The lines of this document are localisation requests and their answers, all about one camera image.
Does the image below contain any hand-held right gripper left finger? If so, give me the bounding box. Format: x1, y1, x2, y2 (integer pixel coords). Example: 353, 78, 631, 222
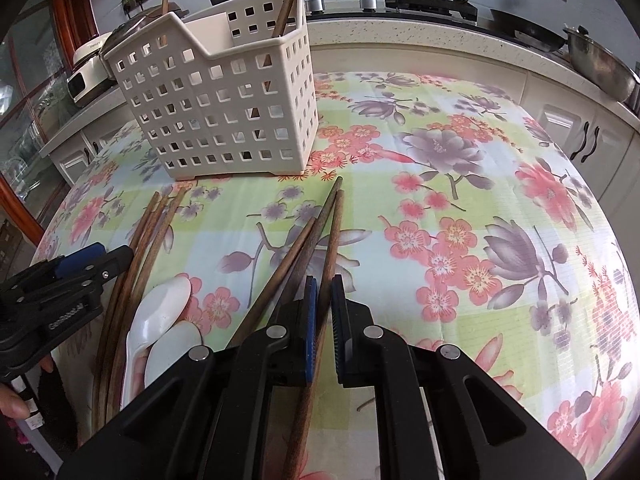
57, 275, 318, 480

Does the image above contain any black wok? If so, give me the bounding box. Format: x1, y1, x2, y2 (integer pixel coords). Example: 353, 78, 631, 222
490, 8, 569, 54

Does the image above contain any white plastic utensil basket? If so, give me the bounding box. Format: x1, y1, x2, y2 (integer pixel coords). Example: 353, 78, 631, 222
102, 0, 321, 181

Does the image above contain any person's left hand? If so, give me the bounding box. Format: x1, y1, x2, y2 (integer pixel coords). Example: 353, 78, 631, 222
0, 359, 55, 420

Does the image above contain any white electric cooker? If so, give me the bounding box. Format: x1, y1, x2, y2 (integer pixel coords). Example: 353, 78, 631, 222
66, 31, 119, 109

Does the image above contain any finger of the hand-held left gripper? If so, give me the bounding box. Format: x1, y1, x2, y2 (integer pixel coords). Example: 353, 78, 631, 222
0, 242, 107, 301
65, 246, 135, 295

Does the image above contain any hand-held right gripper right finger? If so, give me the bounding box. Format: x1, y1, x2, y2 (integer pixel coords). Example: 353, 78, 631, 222
330, 274, 586, 480

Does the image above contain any black glass gas cooktop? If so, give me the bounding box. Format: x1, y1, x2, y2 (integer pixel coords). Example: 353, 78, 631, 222
305, 0, 571, 48

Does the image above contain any white ceramic spoon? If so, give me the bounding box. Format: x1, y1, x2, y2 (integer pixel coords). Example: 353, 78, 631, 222
144, 321, 203, 388
120, 276, 193, 411

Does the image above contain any black burner grate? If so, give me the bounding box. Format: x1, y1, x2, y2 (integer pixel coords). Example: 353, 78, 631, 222
385, 0, 478, 22

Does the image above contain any red wooden glass partition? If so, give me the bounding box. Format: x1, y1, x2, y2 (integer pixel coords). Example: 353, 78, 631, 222
0, 0, 99, 242

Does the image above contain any brown steel rice cooker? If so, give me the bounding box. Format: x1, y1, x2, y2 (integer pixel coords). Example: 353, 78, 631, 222
99, 16, 152, 57

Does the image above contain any black fuzzy strap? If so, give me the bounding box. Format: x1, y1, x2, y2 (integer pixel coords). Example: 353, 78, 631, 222
37, 367, 81, 461

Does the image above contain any floral tablecloth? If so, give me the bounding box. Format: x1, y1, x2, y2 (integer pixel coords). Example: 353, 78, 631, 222
30, 70, 633, 480

